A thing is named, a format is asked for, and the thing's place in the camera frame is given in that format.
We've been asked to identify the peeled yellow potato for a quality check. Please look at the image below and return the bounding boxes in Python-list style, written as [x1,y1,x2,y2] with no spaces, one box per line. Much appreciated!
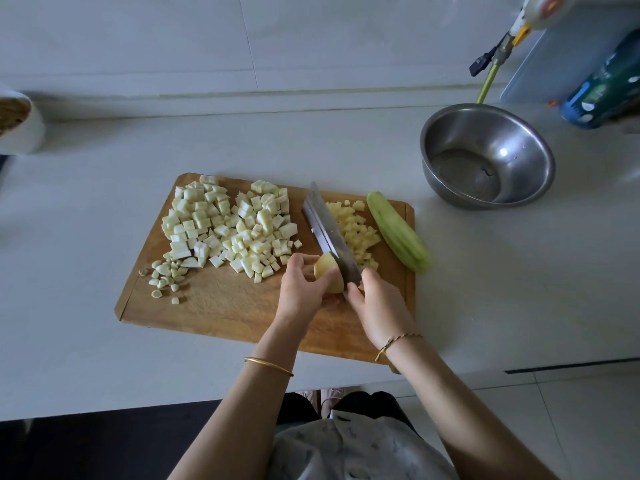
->
[328,199,384,272]

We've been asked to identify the wooden cutting board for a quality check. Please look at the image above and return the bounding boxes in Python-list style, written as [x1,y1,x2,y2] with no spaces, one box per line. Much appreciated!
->
[114,173,418,366]

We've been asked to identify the pile of garlic cloves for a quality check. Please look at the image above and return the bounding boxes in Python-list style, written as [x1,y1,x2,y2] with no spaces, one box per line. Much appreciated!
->
[137,257,191,306]

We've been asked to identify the person's left hand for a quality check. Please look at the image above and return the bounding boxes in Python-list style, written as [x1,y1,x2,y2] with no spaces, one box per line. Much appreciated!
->
[270,253,341,336]

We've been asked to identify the peeled green cucumber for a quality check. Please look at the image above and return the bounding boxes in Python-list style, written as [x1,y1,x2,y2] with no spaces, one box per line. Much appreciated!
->
[366,189,434,276]

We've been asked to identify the dark green trousers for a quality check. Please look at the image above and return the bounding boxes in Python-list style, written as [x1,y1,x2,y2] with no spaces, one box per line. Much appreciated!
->
[275,389,419,431]

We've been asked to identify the pile of white diced vegetable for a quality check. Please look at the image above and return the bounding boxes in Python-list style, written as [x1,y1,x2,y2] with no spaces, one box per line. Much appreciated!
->
[222,179,304,286]

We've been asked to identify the person's right foot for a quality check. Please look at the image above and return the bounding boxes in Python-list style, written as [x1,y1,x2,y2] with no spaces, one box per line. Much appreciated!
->
[322,387,349,416]

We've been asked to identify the yellow potato piece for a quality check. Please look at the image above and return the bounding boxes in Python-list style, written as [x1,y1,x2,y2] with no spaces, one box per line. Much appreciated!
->
[313,251,347,295]

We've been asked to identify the person's left forearm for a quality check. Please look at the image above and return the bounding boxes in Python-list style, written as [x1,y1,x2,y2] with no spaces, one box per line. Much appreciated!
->
[168,325,301,480]

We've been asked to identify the dark green bottle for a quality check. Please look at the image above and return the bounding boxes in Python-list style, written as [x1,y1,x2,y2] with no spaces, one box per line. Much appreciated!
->
[560,27,640,130]

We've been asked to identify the person's right hand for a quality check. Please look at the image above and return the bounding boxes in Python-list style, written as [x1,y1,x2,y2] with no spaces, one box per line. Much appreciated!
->
[345,267,421,353]

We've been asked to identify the deep stainless steel bowl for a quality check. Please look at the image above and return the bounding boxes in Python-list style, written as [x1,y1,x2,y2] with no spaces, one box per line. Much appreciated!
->
[420,103,557,210]

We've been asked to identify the cleaver with wooden handle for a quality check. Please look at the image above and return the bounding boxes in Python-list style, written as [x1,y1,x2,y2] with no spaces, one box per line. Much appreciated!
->
[301,181,403,376]

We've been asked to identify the white bowl of noodles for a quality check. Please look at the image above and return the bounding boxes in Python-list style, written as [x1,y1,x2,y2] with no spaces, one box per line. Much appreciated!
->
[0,91,47,156]

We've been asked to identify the braided cord bracelet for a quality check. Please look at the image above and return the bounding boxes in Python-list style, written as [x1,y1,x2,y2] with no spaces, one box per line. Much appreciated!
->
[374,331,425,364]

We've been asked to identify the gold bangle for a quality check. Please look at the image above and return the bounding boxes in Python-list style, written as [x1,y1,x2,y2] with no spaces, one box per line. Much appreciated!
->
[243,355,296,378]

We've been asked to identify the wall tap with hose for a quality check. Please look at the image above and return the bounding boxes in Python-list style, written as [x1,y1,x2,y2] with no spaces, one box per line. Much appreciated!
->
[469,33,515,78]

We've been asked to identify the light blue plastic board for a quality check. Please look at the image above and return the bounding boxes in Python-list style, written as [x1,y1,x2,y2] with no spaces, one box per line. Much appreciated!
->
[500,3,640,106]

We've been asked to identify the white patterned garment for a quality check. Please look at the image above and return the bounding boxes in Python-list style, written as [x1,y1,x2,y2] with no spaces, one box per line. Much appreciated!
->
[265,413,459,480]

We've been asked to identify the person's right forearm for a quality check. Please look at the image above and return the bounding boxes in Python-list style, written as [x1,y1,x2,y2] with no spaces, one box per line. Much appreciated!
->
[380,335,559,480]

